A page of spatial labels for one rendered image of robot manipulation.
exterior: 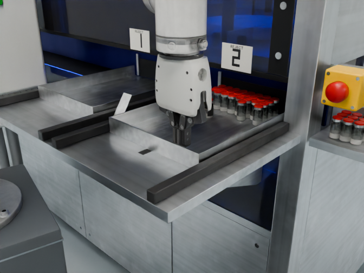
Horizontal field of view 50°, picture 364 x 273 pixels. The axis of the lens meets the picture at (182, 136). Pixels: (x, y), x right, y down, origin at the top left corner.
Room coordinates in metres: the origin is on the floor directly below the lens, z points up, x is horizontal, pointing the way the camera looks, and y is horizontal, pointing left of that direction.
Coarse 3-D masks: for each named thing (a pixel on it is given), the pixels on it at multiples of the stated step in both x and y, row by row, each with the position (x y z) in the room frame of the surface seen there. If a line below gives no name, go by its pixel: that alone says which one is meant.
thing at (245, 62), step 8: (224, 48) 0.91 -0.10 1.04; (232, 48) 0.90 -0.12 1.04; (240, 48) 0.88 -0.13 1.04; (248, 48) 0.87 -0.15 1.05; (224, 56) 0.91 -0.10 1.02; (240, 56) 0.88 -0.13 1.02; (248, 56) 0.87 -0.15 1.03; (224, 64) 0.91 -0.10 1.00; (240, 64) 0.88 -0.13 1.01; (248, 64) 0.87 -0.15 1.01; (248, 72) 0.86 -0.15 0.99
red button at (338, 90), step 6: (330, 84) 0.70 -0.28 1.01; (336, 84) 0.69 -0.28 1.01; (342, 84) 0.69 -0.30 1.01; (330, 90) 0.70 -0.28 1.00; (336, 90) 0.69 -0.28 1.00; (342, 90) 0.68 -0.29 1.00; (348, 90) 0.69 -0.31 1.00; (330, 96) 0.70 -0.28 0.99; (336, 96) 0.69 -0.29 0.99; (342, 96) 0.68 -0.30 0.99; (336, 102) 0.69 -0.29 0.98
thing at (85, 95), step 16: (64, 80) 1.08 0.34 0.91; (80, 80) 1.12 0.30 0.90; (96, 80) 1.16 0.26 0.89; (112, 80) 1.20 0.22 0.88; (128, 80) 1.20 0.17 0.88; (144, 80) 1.20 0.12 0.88; (48, 96) 0.99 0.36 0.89; (64, 96) 0.93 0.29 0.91; (80, 96) 1.03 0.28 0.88; (96, 96) 1.03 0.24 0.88; (112, 96) 1.03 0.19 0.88; (144, 96) 0.96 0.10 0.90; (80, 112) 0.89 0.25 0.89; (96, 112) 0.85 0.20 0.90
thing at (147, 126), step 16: (128, 112) 0.82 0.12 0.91; (144, 112) 0.85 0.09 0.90; (160, 112) 0.89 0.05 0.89; (224, 112) 0.90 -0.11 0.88; (112, 128) 0.77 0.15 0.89; (128, 128) 0.73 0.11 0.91; (144, 128) 0.80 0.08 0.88; (160, 128) 0.80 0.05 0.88; (192, 128) 0.80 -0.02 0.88; (208, 128) 0.80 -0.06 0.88; (224, 128) 0.80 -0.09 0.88; (240, 128) 0.80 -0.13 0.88; (256, 128) 0.73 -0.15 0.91; (144, 144) 0.70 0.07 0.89; (160, 144) 0.67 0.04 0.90; (176, 144) 0.64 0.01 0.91; (192, 144) 0.71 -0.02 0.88; (208, 144) 0.71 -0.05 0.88; (224, 144) 0.65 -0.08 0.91; (176, 160) 0.64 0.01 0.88; (192, 160) 0.61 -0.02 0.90
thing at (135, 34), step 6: (132, 30) 1.14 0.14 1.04; (138, 30) 1.13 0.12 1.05; (144, 30) 1.11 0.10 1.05; (132, 36) 1.14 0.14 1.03; (138, 36) 1.13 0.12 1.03; (144, 36) 1.11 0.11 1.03; (132, 42) 1.15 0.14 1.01; (138, 42) 1.13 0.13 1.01; (144, 42) 1.11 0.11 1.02; (132, 48) 1.15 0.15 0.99; (138, 48) 1.13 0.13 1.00; (144, 48) 1.11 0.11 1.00
